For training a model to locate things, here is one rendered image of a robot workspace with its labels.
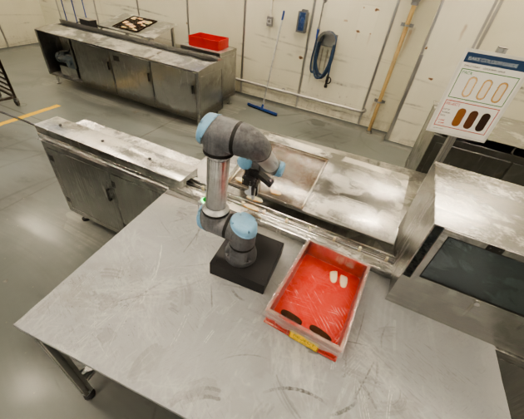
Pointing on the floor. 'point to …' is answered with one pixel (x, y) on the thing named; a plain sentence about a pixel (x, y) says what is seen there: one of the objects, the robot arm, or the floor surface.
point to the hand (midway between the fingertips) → (254, 196)
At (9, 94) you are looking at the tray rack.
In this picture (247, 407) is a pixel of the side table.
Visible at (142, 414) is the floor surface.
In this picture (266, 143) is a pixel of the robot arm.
